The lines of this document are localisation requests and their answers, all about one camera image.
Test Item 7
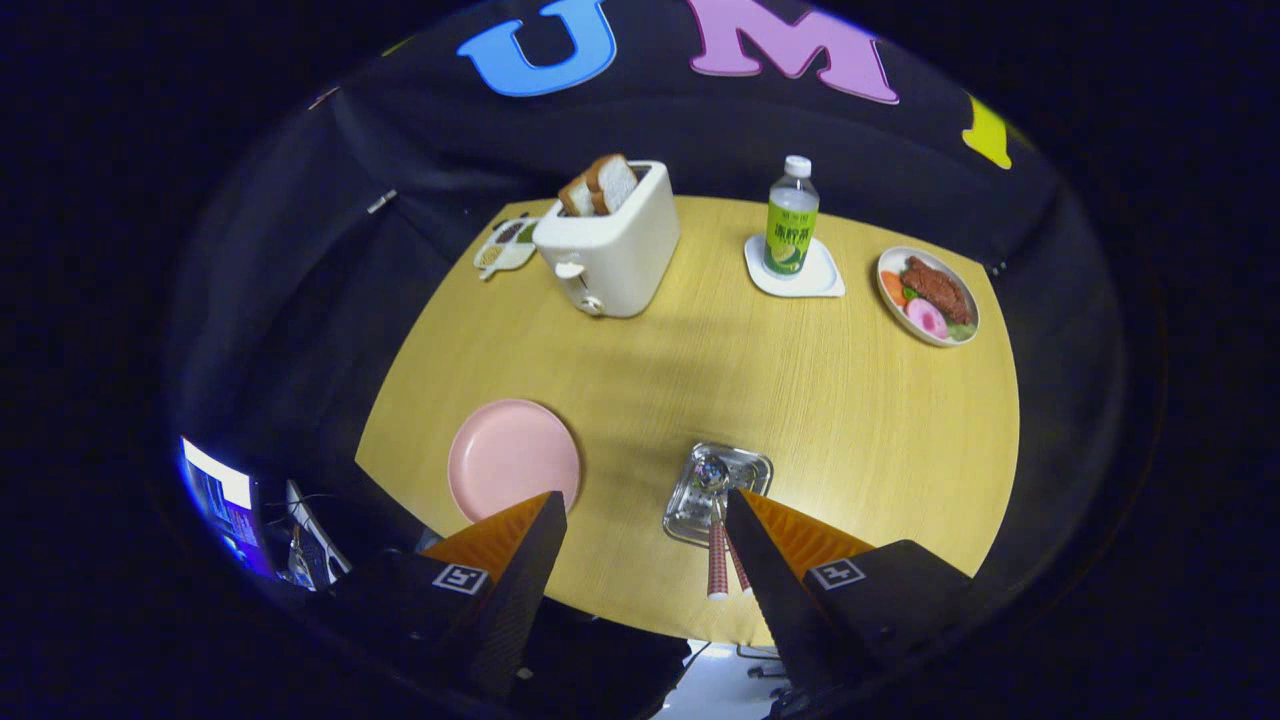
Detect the white toaster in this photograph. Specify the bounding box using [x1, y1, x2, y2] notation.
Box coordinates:
[532, 160, 682, 319]

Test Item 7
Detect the green label drink bottle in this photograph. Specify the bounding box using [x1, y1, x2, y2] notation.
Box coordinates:
[763, 155, 821, 278]

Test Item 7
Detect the white divided condiment dish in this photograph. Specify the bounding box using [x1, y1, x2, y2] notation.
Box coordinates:
[473, 215, 541, 281]

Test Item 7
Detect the lit computer screen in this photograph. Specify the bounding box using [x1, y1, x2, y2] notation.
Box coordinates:
[180, 435, 263, 576]

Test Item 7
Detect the pink plate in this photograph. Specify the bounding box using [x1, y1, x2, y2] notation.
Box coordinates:
[447, 399, 582, 524]

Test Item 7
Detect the white plate of food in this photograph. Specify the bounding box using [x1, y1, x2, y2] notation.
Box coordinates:
[877, 246, 981, 348]

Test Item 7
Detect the toast bread slice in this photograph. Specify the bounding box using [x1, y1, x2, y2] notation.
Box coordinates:
[585, 153, 639, 214]
[558, 172, 599, 218]

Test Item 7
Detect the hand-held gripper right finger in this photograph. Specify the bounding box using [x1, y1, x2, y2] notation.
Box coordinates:
[724, 487, 976, 701]

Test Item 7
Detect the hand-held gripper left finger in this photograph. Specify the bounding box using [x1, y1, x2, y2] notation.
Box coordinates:
[330, 490, 569, 701]

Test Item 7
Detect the fork with checkered handle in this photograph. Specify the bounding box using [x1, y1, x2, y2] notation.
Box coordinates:
[722, 525, 753, 598]

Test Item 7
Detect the metal wire cutlery basket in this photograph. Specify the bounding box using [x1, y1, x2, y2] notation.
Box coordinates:
[662, 442, 774, 549]

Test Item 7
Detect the spoon with checkered handle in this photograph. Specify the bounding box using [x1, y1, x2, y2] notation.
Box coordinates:
[695, 455, 731, 601]

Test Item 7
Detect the white square coaster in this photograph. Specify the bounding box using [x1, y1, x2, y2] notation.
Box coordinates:
[743, 233, 847, 299]

